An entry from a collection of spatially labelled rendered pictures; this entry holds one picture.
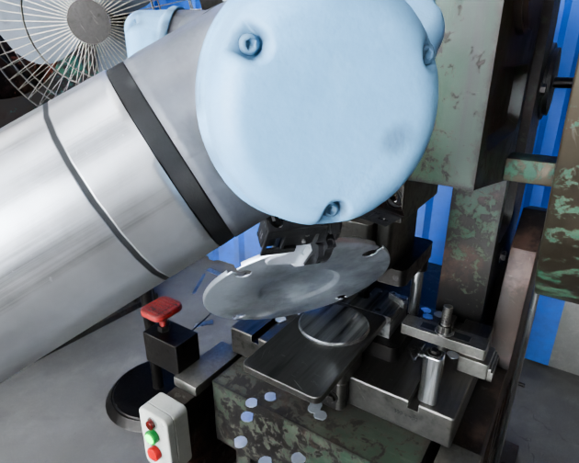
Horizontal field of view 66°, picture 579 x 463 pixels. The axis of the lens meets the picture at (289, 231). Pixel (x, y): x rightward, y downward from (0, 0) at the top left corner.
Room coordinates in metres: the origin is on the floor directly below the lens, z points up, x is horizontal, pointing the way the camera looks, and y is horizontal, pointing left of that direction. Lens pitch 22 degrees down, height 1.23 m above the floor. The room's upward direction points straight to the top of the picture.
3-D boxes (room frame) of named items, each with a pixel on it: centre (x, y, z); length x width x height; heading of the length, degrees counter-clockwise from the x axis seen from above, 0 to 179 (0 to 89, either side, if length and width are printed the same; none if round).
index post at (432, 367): (0.57, -0.22, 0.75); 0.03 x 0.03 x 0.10; 56
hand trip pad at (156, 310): (0.76, 0.25, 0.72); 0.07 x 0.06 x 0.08; 146
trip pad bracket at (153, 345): (0.75, 0.24, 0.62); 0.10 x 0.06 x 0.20; 56
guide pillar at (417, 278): (0.78, -0.25, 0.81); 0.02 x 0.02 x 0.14
